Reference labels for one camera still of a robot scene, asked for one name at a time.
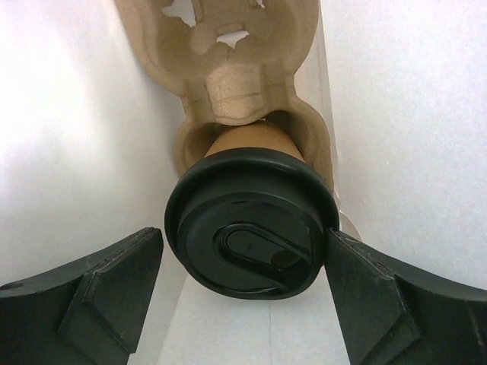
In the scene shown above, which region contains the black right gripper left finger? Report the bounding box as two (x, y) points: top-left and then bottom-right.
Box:
(1, 227), (163, 364)

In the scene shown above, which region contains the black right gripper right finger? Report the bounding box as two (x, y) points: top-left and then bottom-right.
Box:
(324, 230), (486, 364)

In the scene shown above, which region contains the black plastic cup lid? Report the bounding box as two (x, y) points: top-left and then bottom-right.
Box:
(164, 148), (339, 300)

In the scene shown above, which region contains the light blue paper bag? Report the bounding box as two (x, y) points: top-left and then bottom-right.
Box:
(1, 1), (486, 364)

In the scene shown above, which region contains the brown paper coffee cup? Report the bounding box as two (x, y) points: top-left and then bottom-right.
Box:
(205, 122), (304, 161)

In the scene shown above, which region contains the brown cardboard cup carrier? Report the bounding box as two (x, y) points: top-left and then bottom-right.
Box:
(116, 1), (334, 187)

